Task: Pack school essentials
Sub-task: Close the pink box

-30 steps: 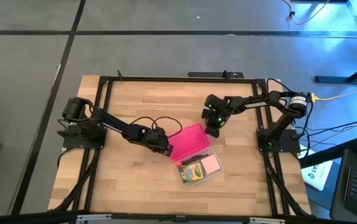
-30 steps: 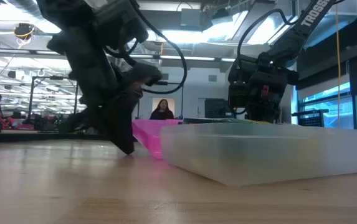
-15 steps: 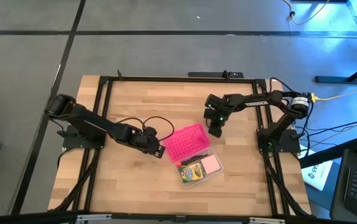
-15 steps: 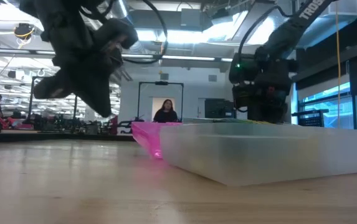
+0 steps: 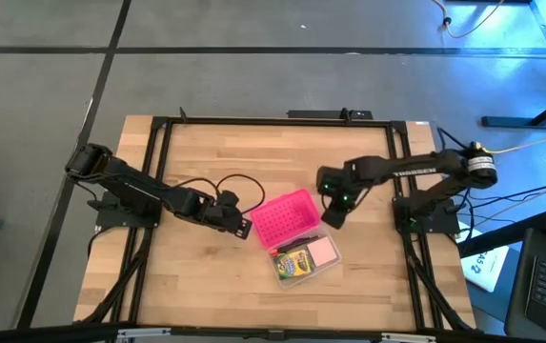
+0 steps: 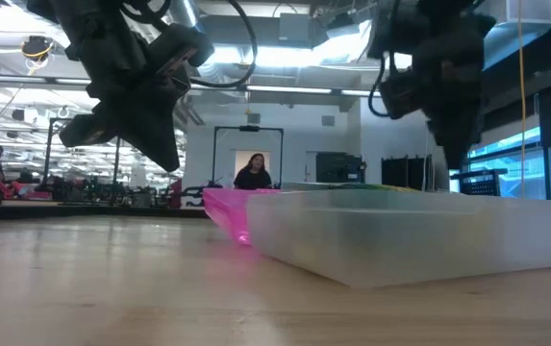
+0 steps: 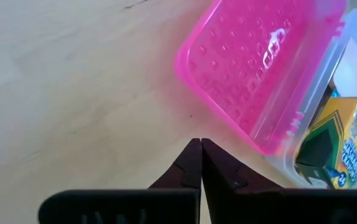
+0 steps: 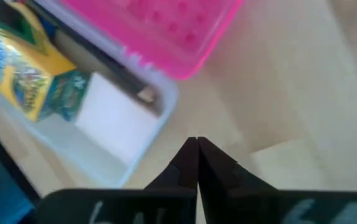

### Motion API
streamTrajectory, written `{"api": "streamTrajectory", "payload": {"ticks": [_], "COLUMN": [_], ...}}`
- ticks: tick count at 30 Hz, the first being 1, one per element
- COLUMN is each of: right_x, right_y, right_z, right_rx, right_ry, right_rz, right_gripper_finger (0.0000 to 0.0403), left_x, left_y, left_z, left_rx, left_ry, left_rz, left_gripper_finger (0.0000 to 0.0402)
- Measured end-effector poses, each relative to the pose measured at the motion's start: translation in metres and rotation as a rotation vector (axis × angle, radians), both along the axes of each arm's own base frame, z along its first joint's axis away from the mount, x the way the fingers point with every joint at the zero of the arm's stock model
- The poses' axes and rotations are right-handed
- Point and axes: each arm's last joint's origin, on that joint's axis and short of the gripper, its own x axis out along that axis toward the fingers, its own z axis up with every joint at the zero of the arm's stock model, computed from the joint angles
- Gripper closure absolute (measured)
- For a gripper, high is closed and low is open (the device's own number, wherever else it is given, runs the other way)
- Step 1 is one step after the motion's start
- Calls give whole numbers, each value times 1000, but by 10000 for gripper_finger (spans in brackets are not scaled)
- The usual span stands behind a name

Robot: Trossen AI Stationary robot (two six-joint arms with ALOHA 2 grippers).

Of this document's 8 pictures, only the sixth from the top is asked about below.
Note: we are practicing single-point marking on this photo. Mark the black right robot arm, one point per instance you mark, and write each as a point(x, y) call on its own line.
point(448, 14)

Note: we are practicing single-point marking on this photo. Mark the black cabinet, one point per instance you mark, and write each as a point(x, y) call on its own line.
point(340, 168)

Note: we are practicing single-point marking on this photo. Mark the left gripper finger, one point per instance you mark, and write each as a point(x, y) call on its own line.
point(94, 127)
point(157, 132)

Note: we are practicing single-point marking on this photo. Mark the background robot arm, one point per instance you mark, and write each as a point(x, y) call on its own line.
point(193, 192)

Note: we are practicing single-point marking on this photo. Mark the black perforated cart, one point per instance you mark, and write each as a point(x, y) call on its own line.
point(479, 182)

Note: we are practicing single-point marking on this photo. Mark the grey ceiling box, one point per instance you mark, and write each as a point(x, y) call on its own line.
point(294, 26)

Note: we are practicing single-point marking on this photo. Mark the ceiling light tube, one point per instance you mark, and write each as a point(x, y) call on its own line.
point(217, 86)
point(357, 92)
point(289, 89)
point(70, 81)

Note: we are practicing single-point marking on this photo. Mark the silver round air duct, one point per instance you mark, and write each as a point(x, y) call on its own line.
point(183, 12)

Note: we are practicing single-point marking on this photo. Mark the black panel screen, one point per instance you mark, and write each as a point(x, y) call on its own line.
point(405, 173)

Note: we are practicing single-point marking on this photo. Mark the pink and clear pencil case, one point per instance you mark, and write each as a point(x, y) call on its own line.
point(400, 240)

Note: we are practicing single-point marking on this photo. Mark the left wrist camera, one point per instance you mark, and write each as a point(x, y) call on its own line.
point(186, 48)

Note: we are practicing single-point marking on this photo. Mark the person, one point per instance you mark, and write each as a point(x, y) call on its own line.
point(253, 175)

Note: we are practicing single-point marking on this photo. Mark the black rig frame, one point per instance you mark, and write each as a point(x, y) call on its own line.
point(249, 128)
point(49, 158)

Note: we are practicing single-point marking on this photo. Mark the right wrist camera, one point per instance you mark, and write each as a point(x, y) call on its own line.
point(400, 96)

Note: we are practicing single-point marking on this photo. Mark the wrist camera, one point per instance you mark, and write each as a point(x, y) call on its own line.
point(400, 96)
point(186, 48)

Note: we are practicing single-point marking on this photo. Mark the grey wall vent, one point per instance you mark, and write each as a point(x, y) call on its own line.
point(328, 120)
point(254, 118)

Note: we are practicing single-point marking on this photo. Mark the green yellow crayon box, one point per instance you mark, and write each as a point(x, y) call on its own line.
point(352, 186)

